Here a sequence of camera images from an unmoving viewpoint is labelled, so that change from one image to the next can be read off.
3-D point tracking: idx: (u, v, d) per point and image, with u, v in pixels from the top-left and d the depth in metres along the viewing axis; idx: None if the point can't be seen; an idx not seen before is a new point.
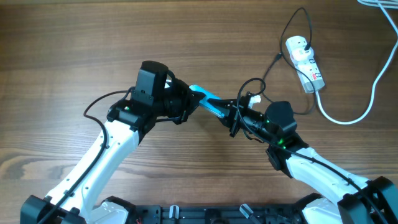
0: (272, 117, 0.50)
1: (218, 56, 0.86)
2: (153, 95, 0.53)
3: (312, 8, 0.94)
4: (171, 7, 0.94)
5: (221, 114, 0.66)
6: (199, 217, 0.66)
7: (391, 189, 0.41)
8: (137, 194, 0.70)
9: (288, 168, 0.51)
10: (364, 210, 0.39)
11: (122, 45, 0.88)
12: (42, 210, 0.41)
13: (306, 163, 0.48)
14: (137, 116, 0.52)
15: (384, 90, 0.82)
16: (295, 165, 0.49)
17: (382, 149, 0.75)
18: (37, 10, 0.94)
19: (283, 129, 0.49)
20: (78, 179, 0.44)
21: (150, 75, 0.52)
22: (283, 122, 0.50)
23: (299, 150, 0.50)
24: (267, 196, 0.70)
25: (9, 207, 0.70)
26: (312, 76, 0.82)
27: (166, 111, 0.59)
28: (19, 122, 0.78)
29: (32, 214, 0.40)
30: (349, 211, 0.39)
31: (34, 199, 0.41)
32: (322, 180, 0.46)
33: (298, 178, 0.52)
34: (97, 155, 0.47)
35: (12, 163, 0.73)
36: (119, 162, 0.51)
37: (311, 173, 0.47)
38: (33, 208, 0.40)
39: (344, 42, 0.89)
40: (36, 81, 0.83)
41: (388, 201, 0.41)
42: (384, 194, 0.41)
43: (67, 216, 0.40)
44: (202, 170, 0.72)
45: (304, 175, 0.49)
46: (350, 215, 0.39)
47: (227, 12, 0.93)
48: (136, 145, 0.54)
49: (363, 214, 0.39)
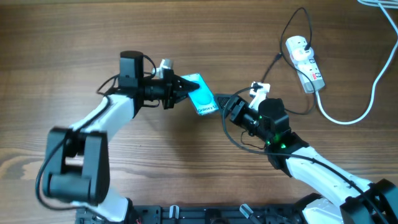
0: (265, 112, 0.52)
1: (218, 56, 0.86)
2: (137, 78, 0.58)
3: (312, 9, 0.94)
4: (170, 7, 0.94)
5: (199, 110, 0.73)
6: (199, 217, 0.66)
7: (393, 192, 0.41)
8: (137, 194, 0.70)
9: (288, 167, 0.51)
10: (365, 212, 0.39)
11: (122, 45, 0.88)
12: (66, 135, 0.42)
13: (306, 163, 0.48)
14: (127, 95, 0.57)
15: (384, 90, 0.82)
16: (296, 163, 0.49)
17: (381, 149, 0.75)
18: (37, 10, 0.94)
19: (275, 122, 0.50)
20: (89, 119, 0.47)
21: (130, 60, 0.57)
22: (275, 116, 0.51)
23: (298, 150, 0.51)
24: (267, 196, 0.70)
25: (9, 207, 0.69)
26: (312, 76, 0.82)
27: (149, 96, 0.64)
28: (19, 122, 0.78)
29: (56, 138, 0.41)
30: (351, 214, 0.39)
31: (56, 128, 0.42)
32: (322, 180, 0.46)
33: (298, 177, 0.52)
34: (105, 108, 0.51)
35: (12, 164, 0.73)
36: (120, 121, 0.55)
37: (311, 173, 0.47)
38: (55, 134, 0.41)
39: (344, 41, 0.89)
40: (36, 81, 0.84)
41: (390, 205, 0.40)
42: (387, 197, 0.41)
43: (90, 133, 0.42)
44: (202, 170, 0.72)
45: (304, 175, 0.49)
46: (352, 218, 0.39)
47: (227, 12, 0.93)
48: (132, 114, 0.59)
49: (365, 216, 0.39)
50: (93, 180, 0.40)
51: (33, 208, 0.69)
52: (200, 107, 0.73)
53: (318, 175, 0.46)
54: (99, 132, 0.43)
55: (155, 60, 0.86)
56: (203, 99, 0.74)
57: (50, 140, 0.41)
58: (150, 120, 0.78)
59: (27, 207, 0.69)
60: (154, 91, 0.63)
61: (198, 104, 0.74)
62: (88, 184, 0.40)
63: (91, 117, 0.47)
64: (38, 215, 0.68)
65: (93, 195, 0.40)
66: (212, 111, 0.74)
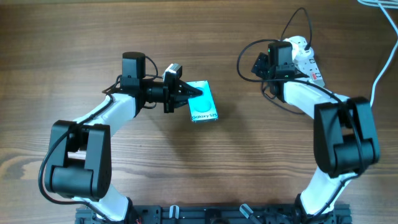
0: (271, 44, 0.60)
1: (218, 56, 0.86)
2: (138, 78, 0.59)
3: (312, 9, 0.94)
4: (170, 6, 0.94)
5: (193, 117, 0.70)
6: (199, 217, 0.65)
7: (366, 106, 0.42)
8: (137, 194, 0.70)
9: (285, 92, 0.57)
10: (335, 114, 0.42)
11: (122, 45, 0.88)
12: (70, 127, 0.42)
13: (300, 85, 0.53)
14: (129, 95, 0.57)
15: (384, 90, 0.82)
16: (291, 86, 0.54)
17: (382, 149, 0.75)
18: (37, 10, 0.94)
19: (279, 49, 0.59)
20: (92, 114, 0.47)
21: (132, 61, 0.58)
22: (280, 46, 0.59)
23: (300, 78, 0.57)
24: (267, 196, 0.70)
25: (9, 207, 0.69)
26: (312, 76, 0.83)
27: (149, 98, 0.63)
28: (19, 122, 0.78)
29: (60, 132, 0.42)
30: (321, 112, 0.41)
31: (60, 122, 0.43)
32: (308, 95, 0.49)
33: (291, 103, 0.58)
34: (107, 104, 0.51)
35: (12, 163, 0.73)
36: (124, 118, 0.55)
37: (301, 91, 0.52)
38: (61, 127, 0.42)
39: (344, 41, 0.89)
40: (36, 81, 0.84)
41: (361, 121, 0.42)
42: (359, 109, 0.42)
43: (93, 126, 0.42)
44: (202, 170, 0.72)
45: (295, 97, 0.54)
46: (320, 115, 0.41)
47: (227, 12, 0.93)
48: (133, 114, 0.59)
49: (334, 121, 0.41)
50: (95, 173, 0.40)
51: (33, 207, 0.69)
52: (195, 113, 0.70)
53: (307, 93, 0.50)
54: (102, 124, 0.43)
55: (155, 60, 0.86)
56: (201, 107, 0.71)
57: (55, 134, 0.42)
58: (152, 119, 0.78)
59: (27, 206, 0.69)
60: (153, 92, 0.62)
61: (194, 111, 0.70)
62: (91, 177, 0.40)
63: (94, 112, 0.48)
64: (38, 215, 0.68)
65: (95, 189, 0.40)
66: (208, 119, 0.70)
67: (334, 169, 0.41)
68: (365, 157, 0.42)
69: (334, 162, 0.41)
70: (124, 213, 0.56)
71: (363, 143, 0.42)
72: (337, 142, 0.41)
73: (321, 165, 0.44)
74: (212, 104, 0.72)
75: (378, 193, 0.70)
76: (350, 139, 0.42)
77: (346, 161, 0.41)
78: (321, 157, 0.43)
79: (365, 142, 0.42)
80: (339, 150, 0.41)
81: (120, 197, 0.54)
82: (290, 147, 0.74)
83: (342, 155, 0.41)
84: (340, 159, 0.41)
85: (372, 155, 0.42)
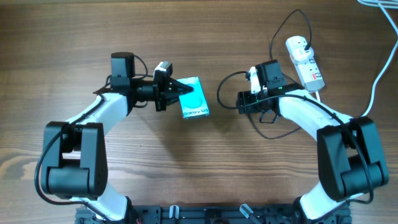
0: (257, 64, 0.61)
1: (218, 56, 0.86)
2: (128, 76, 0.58)
3: (312, 8, 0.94)
4: (171, 6, 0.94)
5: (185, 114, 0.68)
6: (199, 217, 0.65)
7: (370, 127, 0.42)
8: (137, 194, 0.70)
9: (280, 105, 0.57)
10: (339, 139, 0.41)
11: (122, 45, 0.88)
12: (63, 127, 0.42)
13: (298, 100, 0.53)
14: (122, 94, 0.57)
15: (384, 90, 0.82)
16: (286, 101, 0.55)
17: None
18: (37, 10, 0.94)
19: (265, 65, 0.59)
20: (83, 113, 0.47)
21: (120, 60, 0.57)
22: (266, 63, 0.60)
23: (293, 91, 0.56)
24: (267, 196, 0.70)
25: (9, 207, 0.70)
26: (312, 76, 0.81)
27: (140, 96, 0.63)
28: (18, 122, 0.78)
29: (54, 133, 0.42)
30: (325, 137, 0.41)
31: (51, 124, 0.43)
32: (308, 113, 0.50)
33: (286, 117, 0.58)
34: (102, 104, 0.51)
35: (12, 163, 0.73)
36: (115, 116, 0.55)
37: (299, 107, 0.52)
38: (53, 128, 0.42)
39: (343, 41, 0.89)
40: (36, 81, 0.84)
41: (366, 144, 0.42)
42: (364, 131, 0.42)
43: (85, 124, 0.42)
44: (201, 170, 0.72)
45: (293, 112, 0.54)
46: (326, 140, 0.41)
47: (227, 12, 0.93)
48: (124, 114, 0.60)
49: (339, 144, 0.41)
50: (91, 171, 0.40)
51: (33, 208, 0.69)
52: (186, 109, 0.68)
53: (306, 109, 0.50)
54: (95, 123, 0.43)
55: (155, 60, 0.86)
56: (193, 102, 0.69)
57: (49, 134, 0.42)
58: (150, 119, 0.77)
59: (27, 206, 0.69)
60: (143, 91, 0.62)
61: (185, 107, 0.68)
62: (87, 175, 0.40)
63: (86, 112, 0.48)
64: (38, 214, 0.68)
65: (92, 187, 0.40)
66: (199, 114, 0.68)
67: (342, 196, 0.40)
68: (374, 180, 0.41)
69: (342, 189, 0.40)
70: (124, 210, 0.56)
71: (372, 167, 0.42)
72: (346, 170, 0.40)
73: (328, 192, 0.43)
74: (204, 101, 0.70)
75: (378, 192, 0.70)
76: (357, 163, 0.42)
77: (354, 187, 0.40)
78: (328, 184, 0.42)
79: (372, 165, 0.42)
80: (349, 178, 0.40)
81: (117, 204, 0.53)
82: (291, 147, 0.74)
83: (349, 183, 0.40)
84: (348, 186, 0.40)
85: (382, 177, 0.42)
